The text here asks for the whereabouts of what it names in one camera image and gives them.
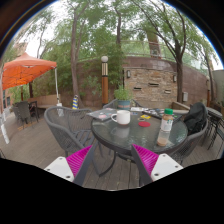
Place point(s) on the magazine on table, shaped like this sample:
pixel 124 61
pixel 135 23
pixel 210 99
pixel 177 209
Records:
pixel 103 114

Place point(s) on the grey wicker chair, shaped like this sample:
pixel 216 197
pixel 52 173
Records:
pixel 71 128
pixel 189 145

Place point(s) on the yellow small object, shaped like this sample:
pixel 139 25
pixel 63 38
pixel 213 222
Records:
pixel 145 116

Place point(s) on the white ceramic mug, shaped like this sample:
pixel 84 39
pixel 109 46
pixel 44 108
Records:
pixel 121 117

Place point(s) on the potted green plant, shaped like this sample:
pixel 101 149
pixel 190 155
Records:
pixel 123 96

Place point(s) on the black bar stool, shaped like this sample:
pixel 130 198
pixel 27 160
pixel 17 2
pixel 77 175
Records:
pixel 215 125

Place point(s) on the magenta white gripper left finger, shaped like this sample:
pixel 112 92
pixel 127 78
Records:
pixel 74 167

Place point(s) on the distant dark chair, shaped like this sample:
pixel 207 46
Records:
pixel 24 111

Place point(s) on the grey wicker chair right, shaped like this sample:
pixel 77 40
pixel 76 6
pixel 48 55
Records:
pixel 189 145

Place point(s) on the grey wicker chair left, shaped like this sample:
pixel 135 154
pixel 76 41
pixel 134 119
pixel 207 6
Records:
pixel 71 128

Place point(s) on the clear bottle green cap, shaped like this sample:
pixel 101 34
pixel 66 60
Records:
pixel 165 127

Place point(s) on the globe lamp post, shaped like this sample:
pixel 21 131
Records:
pixel 104 60

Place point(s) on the orange canopy tent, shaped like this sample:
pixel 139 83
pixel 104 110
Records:
pixel 24 69

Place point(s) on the dark game board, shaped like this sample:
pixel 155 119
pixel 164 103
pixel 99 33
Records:
pixel 158 113

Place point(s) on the black backpack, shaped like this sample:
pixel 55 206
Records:
pixel 195 119

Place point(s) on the blue yellow striped cone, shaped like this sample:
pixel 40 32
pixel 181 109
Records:
pixel 75 104

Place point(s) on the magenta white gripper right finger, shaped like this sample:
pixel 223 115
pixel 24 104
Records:
pixel 152 166

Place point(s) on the red round coaster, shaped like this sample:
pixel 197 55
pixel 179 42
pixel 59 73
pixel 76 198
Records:
pixel 144 124

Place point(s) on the round glass patio table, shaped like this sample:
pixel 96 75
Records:
pixel 120 138

